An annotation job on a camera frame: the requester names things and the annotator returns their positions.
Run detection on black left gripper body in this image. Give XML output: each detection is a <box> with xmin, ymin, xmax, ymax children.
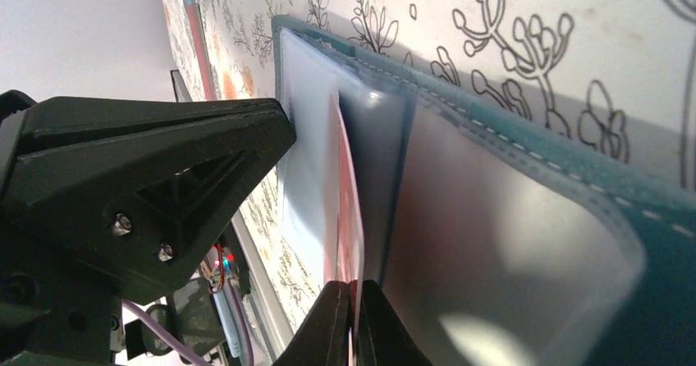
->
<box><xmin>1</xmin><ymin>276</ymin><xmax>120</xmax><ymax>365</ymax></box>

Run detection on teal leather card holder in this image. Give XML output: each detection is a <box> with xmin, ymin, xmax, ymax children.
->
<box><xmin>272</xmin><ymin>16</ymin><xmax>695</xmax><ymax>365</ymax></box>

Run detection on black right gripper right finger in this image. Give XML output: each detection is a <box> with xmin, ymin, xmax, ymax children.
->
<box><xmin>355</xmin><ymin>280</ymin><xmax>433</xmax><ymax>366</ymax></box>

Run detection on red card with black stripe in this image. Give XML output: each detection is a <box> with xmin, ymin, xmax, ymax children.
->
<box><xmin>330</xmin><ymin>94</ymin><xmax>364</xmax><ymax>365</ymax></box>

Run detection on floral patterned table mat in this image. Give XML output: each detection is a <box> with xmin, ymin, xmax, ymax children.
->
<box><xmin>156</xmin><ymin>0</ymin><xmax>696</xmax><ymax>332</ymax></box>

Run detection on aluminium rail frame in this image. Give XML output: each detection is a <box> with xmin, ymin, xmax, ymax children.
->
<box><xmin>231</xmin><ymin>212</ymin><xmax>293</xmax><ymax>363</ymax></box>

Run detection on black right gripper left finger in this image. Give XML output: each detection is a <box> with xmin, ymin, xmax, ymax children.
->
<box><xmin>273</xmin><ymin>281</ymin><xmax>351</xmax><ymax>366</ymax></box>

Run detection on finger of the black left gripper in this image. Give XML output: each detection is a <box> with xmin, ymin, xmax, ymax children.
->
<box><xmin>1</xmin><ymin>90</ymin><xmax>295</xmax><ymax>304</ymax></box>

